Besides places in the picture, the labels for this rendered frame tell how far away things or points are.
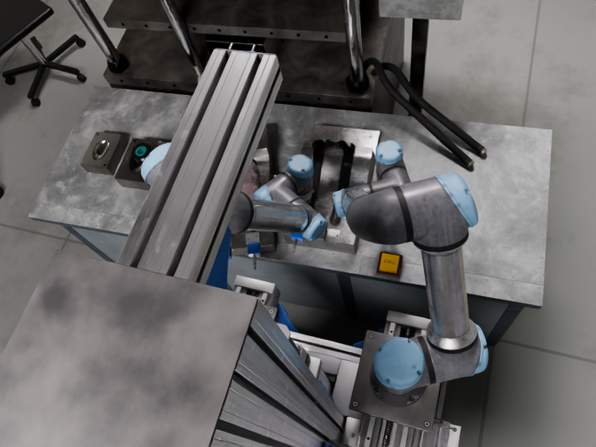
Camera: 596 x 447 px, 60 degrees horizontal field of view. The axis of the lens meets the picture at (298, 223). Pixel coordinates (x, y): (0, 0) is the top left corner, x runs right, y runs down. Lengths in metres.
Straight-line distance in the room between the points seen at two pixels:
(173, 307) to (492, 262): 1.46
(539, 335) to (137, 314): 2.29
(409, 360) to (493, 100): 2.25
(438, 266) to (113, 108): 1.82
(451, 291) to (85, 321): 0.79
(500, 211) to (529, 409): 1.00
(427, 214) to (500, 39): 2.67
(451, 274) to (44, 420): 0.82
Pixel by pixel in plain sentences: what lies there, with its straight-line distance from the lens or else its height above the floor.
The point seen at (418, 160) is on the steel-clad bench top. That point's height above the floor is 0.80.
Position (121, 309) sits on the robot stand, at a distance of 0.58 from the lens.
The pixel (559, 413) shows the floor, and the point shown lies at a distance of 2.63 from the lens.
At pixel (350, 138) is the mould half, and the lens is 2.04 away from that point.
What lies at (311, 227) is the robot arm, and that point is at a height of 1.29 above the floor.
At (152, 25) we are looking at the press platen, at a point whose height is 1.02.
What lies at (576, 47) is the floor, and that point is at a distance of 3.64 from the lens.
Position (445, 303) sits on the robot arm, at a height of 1.39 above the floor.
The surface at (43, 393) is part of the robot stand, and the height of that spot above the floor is 2.03.
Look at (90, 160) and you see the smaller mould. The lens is 2.35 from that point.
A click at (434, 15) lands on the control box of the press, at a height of 1.09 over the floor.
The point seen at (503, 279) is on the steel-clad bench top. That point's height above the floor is 0.80.
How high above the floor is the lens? 2.51
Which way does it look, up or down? 62 degrees down
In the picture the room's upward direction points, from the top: 20 degrees counter-clockwise
